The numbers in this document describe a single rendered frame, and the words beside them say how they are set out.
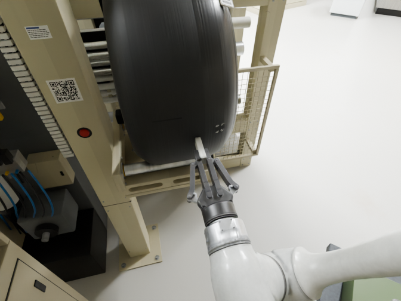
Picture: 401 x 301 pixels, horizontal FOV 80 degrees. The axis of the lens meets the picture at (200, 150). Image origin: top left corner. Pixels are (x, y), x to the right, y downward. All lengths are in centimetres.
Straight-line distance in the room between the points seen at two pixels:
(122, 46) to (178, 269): 138
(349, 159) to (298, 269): 204
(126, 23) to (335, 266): 64
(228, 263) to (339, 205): 173
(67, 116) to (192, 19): 49
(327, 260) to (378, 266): 12
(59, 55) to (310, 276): 78
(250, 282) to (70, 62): 67
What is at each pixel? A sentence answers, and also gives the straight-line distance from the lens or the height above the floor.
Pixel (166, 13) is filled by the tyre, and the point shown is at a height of 143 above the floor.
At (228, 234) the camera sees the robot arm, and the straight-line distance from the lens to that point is 50.
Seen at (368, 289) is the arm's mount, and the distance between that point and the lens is 103.
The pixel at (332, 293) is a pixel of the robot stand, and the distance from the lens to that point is 107.
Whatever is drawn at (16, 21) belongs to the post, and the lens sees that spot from 76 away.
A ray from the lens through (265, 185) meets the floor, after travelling 205.
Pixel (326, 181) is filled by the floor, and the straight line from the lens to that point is 226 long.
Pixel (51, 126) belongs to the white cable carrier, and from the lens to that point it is 91.
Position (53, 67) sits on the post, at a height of 129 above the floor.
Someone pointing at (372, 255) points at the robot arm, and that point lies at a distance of 47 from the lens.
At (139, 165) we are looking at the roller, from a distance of 92.
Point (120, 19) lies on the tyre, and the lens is 61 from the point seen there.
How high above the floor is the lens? 159
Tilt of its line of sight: 45 degrees down
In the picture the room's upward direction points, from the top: straight up
